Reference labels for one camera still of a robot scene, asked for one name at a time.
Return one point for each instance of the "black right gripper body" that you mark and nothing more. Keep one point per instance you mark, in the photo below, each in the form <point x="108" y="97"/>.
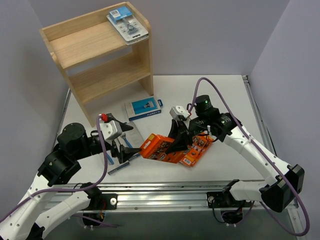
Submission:
<point x="181" y="127"/>

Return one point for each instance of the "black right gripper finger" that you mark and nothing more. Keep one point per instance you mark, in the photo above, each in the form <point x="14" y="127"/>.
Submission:
<point x="177" y="128"/>
<point x="182" y="139"/>

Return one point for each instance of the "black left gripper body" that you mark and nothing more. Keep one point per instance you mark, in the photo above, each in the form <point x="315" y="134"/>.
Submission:
<point x="116" y="147"/>

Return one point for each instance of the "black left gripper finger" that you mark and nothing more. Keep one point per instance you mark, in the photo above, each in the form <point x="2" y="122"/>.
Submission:
<point x="125" y="127"/>
<point x="126" y="153"/>

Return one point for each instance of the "grey harry's razor box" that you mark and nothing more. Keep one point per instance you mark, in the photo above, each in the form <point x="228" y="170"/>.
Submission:
<point x="131" y="139"/>
<point x="114" y="167"/>

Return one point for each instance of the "orange razor cartridge pack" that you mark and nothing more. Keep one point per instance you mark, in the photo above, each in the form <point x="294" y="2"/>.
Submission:
<point x="201" y="143"/>

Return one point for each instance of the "orange Gillette Fusion box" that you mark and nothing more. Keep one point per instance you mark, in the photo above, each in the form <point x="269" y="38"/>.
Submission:
<point x="155" y="146"/>

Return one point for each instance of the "Gillette blue razor blister pack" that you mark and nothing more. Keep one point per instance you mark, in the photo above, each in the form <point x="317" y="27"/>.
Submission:
<point x="136" y="35"/>

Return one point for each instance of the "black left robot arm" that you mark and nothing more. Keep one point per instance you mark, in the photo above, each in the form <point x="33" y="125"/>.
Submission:
<point x="47" y="203"/>

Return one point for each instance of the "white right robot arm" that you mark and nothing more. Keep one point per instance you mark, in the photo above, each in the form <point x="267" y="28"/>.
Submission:
<point x="281" y="181"/>

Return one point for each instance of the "wooden two-tier shelf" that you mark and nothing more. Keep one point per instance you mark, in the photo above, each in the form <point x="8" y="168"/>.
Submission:
<point x="86" y="50"/>

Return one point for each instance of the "blue Harry's razor box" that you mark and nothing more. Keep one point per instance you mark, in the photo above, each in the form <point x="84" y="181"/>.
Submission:
<point x="143" y="108"/>

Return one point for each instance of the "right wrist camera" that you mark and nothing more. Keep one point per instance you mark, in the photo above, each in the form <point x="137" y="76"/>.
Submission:
<point x="179" y="113"/>

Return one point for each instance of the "aluminium table frame rail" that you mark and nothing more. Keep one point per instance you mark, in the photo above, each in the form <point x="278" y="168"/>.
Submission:
<point x="151" y="185"/>

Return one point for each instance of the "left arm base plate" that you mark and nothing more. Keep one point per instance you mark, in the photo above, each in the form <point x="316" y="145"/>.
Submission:
<point x="104" y="201"/>

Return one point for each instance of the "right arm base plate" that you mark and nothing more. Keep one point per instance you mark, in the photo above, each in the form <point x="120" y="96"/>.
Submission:
<point x="220" y="200"/>

